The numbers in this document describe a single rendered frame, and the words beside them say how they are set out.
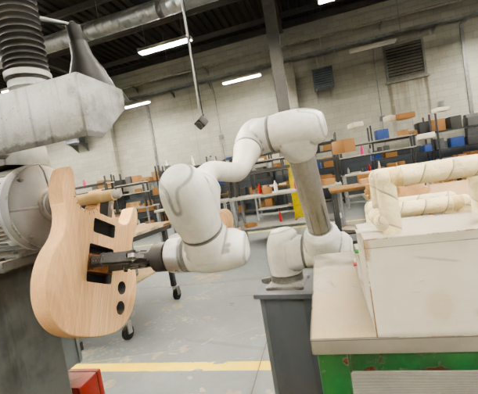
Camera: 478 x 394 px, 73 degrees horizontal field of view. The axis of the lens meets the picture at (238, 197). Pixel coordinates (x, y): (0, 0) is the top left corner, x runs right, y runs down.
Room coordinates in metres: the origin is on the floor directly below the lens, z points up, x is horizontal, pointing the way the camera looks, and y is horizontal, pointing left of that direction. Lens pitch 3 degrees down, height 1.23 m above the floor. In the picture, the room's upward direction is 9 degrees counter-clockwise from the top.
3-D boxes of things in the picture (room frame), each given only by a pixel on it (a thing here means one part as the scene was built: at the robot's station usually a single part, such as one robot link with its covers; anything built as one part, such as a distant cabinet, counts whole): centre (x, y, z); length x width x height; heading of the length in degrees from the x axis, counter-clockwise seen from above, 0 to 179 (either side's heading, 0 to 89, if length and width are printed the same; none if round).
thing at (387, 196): (0.54, -0.25, 1.15); 0.03 x 0.03 x 0.09
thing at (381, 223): (0.59, -0.25, 1.12); 0.11 x 0.03 x 0.03; 165
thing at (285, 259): (1.53, -0.18, 0.87); 0.18 x 0.16 x 0.22; 68
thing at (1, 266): (1.01, 0.79, 1.11); 0.36 x 0.24 x 0.04; 75
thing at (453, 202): (0.68, -0.37, 1.12); 0.20 x 0.03 x 0.03; 74
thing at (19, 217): (1.00, 0.73, 1.25); 0.41 x 0.27 x 0.26; 75
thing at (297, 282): (1.54, -0.15, 0.73); 0.22 x 0.18 x 0.06; 68
